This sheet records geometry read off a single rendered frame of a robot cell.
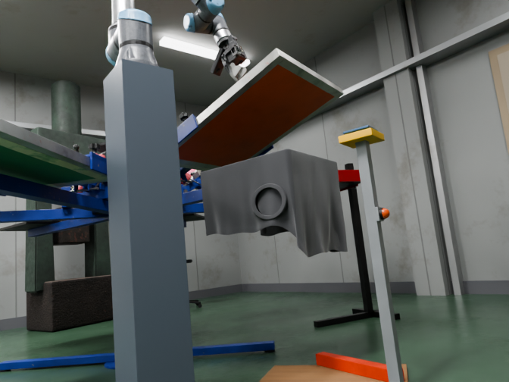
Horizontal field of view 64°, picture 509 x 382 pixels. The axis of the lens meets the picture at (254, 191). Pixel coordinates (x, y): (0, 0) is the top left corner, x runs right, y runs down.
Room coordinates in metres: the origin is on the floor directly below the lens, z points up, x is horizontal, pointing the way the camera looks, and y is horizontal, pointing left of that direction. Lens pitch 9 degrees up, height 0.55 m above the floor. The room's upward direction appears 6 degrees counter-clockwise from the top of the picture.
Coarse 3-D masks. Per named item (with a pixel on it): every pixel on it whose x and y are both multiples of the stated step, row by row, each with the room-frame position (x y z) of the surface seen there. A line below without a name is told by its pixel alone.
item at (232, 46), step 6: (234, 36) 1.62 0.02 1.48; (222, 42) 1.62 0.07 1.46; (228, 42) 1.62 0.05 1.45; (234, 42) 1.60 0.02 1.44; (222, 48) 1.66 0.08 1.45; (228, 48) 1.60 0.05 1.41; (234, 48) 1.58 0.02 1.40; (240, 48) 1.62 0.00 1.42; (228, 54) 1.61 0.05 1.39; (234, 54) 1.58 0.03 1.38; (240, 54) 1.60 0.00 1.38; (228, 60) 1.62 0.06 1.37; (234, 60) 1.60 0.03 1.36; (240, 60) 1.63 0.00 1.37
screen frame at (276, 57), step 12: (264, 60) 1.51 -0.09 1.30; (276, 60) 1.50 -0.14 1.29; (288, 60) 1.52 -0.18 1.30; (252, 72) 1.55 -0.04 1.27; (264, 72) 1.54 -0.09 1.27; (300, 72) 1.63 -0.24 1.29; (312, 72) 1.70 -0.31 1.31; (240, 84) 1.59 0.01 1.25; (252, 84) 1.59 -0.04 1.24; (324, 84) 1.79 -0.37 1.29; (228, 96) 1.63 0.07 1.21; (336, 96) 1.94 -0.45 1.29; (216, 108) 1.67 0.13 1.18; (204, 120) 1.72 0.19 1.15; (192, 132) 1.78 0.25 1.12; (288, 132) 2.13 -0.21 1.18; (180, 144) 1.85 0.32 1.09; (252, 156) 2.26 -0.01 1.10
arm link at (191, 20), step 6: (186, 18) 1.57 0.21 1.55; (192, 18) 1.56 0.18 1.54; (198, 18) 1.54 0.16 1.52; (186, 24) 1.58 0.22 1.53; (192, 24) 1.57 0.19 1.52; (198, 24) 1.57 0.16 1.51; (204, 24) 1.56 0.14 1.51; (210, 24) 1.61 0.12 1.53; (186, 30) 1.60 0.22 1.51; (192, 30) 1.59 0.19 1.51; (198, 30) 1.60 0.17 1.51; (204, 30) 1.61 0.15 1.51; (210, 30) 1.63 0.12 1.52
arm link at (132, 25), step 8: (120, 16) 1.28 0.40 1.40; (128, 16) 1.27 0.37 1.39; (136, 16) 1.27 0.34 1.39; (144, 16) 1.29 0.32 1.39; (120, 24) 1.28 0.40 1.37; (128, 24) 1.27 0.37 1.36; (136, 24) 1.27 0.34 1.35; (144, 24) 1.29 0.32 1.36; (120, 32) 1.28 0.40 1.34; (128, 32) 1.27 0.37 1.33; (136, 32) 1.27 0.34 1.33; (144, 32) 1.29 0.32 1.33; (120, 40) 1.28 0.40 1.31; (144, 40) 1.28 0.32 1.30; (152, 40) 1.33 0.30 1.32
